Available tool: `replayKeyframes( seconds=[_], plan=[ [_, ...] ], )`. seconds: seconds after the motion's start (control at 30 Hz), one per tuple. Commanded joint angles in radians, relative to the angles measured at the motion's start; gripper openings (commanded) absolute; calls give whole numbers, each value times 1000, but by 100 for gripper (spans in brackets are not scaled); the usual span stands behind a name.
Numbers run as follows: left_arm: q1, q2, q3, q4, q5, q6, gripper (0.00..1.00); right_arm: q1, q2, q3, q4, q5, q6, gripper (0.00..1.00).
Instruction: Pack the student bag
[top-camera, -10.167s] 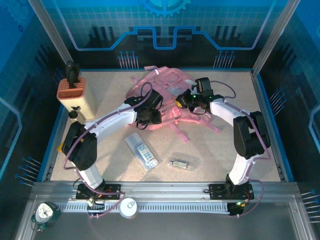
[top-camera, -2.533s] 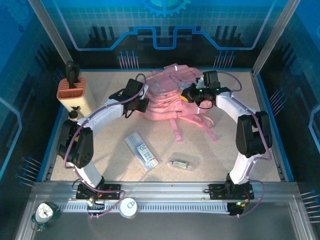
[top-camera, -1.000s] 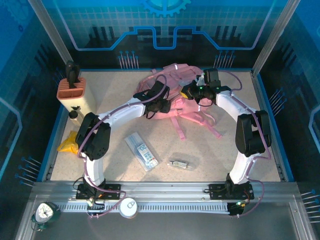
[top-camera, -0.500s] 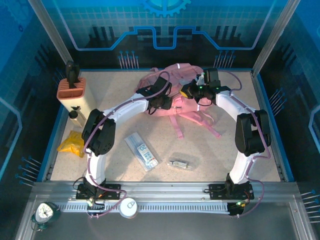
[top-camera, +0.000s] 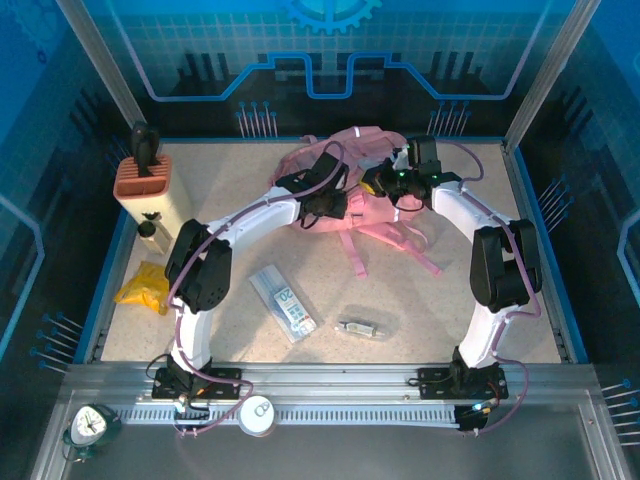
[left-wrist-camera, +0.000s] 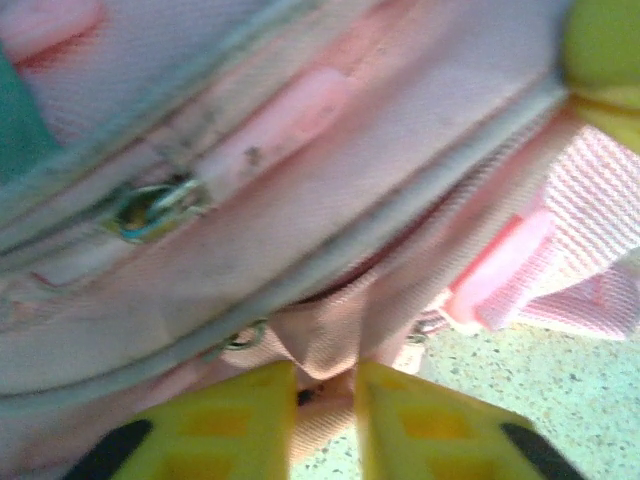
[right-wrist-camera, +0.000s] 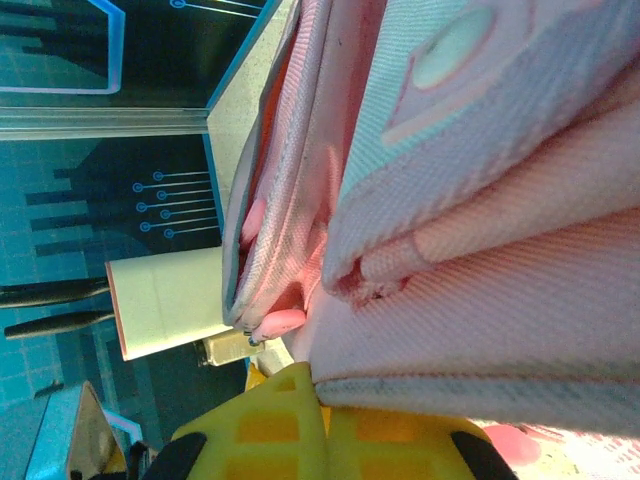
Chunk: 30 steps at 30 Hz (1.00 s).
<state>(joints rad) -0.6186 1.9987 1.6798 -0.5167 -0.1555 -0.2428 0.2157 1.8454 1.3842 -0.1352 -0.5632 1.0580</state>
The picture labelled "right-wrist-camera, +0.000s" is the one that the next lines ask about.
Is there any black knife handle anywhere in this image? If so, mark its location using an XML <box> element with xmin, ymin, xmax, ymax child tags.
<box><xmin>3</xmin><ymin>309</ymin><xmax>117</xmax><ymax>341</ymax></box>
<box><xmin>0</xmin><ymin>278</ymin><xmax>112</xmax><ymax>309</ymax></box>

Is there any cream knife block orange top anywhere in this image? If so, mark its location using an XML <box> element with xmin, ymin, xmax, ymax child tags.
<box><xmin>104</xmin><ymin>247</ymin><xmax>234</xmax><ymax>361</ymax></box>

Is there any pink student backpack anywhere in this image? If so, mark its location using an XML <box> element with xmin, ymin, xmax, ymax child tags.
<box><xmin>219</xmin><ymin>0</ymin><xmax>640</xmax><ymax>480</ymax></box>

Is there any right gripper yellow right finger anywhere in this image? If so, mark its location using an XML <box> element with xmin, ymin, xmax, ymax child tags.
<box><xmin>327</xmin><ymin>405</ymin><xmax>516</xmax><ymax>480</ymax></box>

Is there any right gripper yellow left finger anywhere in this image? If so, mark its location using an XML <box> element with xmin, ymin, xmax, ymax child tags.
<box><xmin>144</xmin><ymin>362</ymin><xmax>329</xmax><ymax>480</ymax></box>

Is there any aluminium frame post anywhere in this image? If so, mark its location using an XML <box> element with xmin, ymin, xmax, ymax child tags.
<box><xmin>0</xmin><ymin>107</ymin><xmax>210</xmax><ymax>142</ymax></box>

